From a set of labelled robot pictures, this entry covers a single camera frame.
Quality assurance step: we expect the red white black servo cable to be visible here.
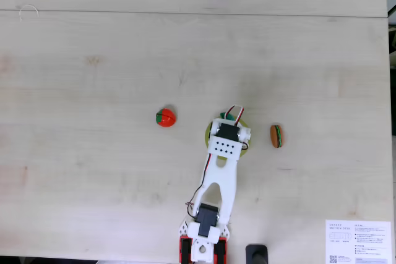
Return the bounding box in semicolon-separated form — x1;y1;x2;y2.
225;105;246;124

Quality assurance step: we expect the white printed paper sheet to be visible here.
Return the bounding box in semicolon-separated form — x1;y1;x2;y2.
325;219;391;264

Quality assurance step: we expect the thin white wire loop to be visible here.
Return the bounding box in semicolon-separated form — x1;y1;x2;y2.
18;4;40;21

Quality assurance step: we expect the red toy strawberry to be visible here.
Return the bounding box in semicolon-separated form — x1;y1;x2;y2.
155;108;177;129

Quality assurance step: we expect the yellowish packing tape roll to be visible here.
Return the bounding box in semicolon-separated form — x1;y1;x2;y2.
205;117;252;166

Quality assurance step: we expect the toy hamburger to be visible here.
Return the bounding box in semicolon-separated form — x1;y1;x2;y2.
270;124;285;149

